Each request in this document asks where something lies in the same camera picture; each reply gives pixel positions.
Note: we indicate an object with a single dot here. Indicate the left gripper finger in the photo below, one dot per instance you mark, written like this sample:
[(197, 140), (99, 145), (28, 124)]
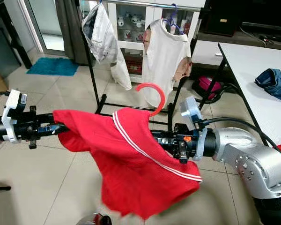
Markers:
[(55, 133), (57, 127)]

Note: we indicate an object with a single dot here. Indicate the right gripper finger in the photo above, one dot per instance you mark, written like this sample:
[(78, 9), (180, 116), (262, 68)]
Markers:
[(160, 134), (163, 143)]

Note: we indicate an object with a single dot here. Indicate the red shirt white stripes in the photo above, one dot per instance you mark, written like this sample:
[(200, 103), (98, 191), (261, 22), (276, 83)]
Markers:
[(136, 178)]

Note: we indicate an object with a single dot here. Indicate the purple plastic hanger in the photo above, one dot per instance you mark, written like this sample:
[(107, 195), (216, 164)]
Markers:
[(170, 18)]

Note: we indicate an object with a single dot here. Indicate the blue plastic hanger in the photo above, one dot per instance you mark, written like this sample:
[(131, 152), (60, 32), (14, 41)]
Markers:
[(100, 3)]

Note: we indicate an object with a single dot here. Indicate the black clothes rack chrome bar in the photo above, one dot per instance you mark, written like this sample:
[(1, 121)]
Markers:
[(103, 103)]

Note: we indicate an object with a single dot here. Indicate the teal floor mat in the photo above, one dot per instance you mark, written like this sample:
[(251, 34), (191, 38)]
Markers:
[(51, 66)]

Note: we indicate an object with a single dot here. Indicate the pink black bag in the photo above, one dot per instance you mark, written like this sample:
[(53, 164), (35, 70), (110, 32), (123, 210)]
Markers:
[(210, 85)]

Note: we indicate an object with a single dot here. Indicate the white T-shirt brown sleeves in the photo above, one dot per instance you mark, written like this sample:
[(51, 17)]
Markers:
[(164, 61)]

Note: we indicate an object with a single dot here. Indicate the white glass-door cabinet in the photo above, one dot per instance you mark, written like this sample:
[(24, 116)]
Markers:
[(206, 51)]

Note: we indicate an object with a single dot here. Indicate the white collared shirt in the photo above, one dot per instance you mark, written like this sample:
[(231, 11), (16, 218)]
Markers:
[(103, 42)]

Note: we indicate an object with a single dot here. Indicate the grey curtain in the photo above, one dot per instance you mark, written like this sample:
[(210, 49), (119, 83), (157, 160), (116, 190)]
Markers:
[(70, 28)]

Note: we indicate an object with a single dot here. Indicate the white table black legs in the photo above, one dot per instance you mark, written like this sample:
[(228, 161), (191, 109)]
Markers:
[(243, 65)]

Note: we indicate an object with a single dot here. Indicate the glass sliding door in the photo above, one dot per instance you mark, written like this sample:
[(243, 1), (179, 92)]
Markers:
[(42, 23)]

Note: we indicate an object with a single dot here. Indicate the blue denim garment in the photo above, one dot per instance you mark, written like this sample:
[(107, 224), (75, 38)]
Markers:
[(274, 84)]

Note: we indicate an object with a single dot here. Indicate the black speaker box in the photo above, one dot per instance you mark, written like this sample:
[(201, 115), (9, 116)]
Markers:
[(220, 18)]

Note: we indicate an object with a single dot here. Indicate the black television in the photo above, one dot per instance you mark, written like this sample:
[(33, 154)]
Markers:
[(267, 11)]

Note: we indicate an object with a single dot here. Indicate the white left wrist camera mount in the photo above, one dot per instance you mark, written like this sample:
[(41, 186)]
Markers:
[(11, 108)]

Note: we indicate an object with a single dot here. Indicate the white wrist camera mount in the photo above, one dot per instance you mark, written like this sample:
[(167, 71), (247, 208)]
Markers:
[(11, 108), (189, 112)]

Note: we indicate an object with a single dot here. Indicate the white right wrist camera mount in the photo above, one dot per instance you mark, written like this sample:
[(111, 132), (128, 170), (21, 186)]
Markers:
[(189, 112)]

